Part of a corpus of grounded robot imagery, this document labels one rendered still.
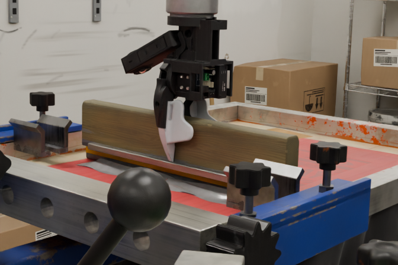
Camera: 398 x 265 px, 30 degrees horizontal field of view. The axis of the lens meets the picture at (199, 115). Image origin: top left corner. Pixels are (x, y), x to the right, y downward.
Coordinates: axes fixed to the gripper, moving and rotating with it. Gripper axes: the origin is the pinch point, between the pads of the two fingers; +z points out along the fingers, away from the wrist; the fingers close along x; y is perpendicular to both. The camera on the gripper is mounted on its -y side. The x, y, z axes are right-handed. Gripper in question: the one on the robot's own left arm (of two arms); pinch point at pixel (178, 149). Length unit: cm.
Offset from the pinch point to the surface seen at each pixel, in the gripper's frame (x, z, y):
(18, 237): 86, 74, -160
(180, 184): -2.6, 4.3, 2.9
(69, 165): -5.7, 4.7, -18.3
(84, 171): -6.5, 4.7, -13.8
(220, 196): -3.4, 4.4, 10.9
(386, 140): 47.9, 3.7, 10.2
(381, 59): 312, 14, -124
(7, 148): -12.3, 2.1, -25.6
